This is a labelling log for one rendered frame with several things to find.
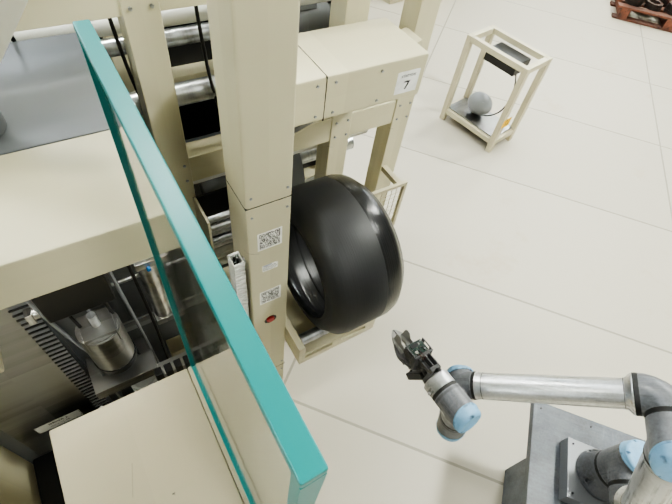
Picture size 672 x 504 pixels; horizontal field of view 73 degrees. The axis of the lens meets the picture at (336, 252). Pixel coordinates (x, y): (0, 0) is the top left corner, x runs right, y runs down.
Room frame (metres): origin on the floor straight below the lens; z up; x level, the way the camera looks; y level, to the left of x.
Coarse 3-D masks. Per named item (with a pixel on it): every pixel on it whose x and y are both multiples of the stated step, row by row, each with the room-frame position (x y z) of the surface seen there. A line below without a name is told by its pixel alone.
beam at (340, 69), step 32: (320, 32) 1.41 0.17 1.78; (352, 32) 1.45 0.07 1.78; (384, 32) 1.49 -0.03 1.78; (320, 64) 1.23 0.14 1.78; (352, 64) 1.26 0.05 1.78; (384, 64) 1.30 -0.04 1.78; (416, 64) 1.38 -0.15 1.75; (320, 96) 1.16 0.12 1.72; (352, 96) 1.24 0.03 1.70; (384, 96) 1.32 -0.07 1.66
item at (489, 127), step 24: (480, 48) 3.66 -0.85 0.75; (504, 48) 3.74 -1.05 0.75; (528, 48) 3.72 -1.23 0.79; (456, 72) 3.74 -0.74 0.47; (528, 72) 3.38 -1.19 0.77; (480, 96) 3.69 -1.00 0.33; (528, 96) 3.60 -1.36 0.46; (456, 120) 3.64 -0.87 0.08; (480, 120) 3.63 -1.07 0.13; (504, 120) 3.36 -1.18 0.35
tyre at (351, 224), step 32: (320, 192) 1.06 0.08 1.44; (352, 192) 1.08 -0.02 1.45; (320, 224) 0.93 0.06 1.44; (352, 224) 0.96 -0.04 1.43; (384, 224) 1.00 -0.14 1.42; (320, 256) 0.85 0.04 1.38; (352, 256) 0.86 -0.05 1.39; (384, 256) 0.91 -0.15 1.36; (320, 288) 1.04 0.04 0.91; (352, 288) 0.80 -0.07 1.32; (384, 288) 0.85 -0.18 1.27; (320, 320) 0.80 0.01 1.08; (352, 320) 0.76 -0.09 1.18
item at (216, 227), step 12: (216, 192) 1.21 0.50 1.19; (204, 204) 1.18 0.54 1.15; (216, 204) 1.21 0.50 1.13; (228, 204) 1.24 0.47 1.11; (204, 216) 1.08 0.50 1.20; (216, 216) 1.09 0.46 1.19; (228, 216) 1.11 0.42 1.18; (204, 228) 1.09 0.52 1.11; (216, 228) 1.07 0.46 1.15; (228, 228) 1.11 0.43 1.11; (216, 240) 1.07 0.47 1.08; (228, 240) 1.11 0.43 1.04; (216, 252) 1.06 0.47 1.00; (228, 252) 1.10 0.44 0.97
